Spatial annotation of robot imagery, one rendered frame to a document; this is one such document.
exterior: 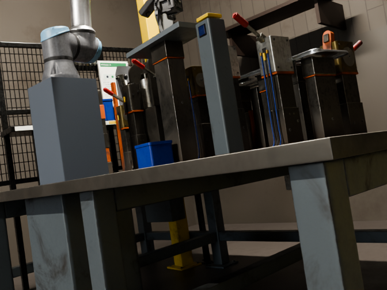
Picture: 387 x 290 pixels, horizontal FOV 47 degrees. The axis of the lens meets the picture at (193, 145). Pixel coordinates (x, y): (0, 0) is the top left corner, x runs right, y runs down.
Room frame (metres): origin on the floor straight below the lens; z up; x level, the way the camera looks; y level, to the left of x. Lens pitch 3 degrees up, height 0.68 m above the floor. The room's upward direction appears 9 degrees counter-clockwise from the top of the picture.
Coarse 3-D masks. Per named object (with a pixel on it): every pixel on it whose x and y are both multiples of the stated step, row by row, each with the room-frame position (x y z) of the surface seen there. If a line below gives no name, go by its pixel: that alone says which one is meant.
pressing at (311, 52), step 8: (320, 48) 1.40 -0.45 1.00; (296, 56) 1.46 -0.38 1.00; (304, 56) 1.49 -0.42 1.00; (320, 56) 1.53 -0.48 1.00; (328, 56) 1.55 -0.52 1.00; (336, 56) 1.55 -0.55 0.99; (248, 72) 1.65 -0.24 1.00; (256, 72) 1.61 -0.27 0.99; (240, 80) 1.75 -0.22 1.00; (256, 80) 1.81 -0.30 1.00
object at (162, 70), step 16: (160, 48) 1.59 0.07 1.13; (176, 48) 1.59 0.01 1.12; (160, 64) 1.61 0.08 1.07; (176, 64) 1.59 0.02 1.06; (160, 80) 1.62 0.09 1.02; (176, 80) 1.58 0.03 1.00; (160, 96) 1.63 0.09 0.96; (176, 96) 1.57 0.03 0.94; (176, 112) 1.57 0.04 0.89; (176, 128) 1.57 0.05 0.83; (192, 128) 1.61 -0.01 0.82; (176, 144) 1.58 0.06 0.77; (192, 144) 1.60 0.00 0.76; (176, 160) 1.59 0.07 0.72
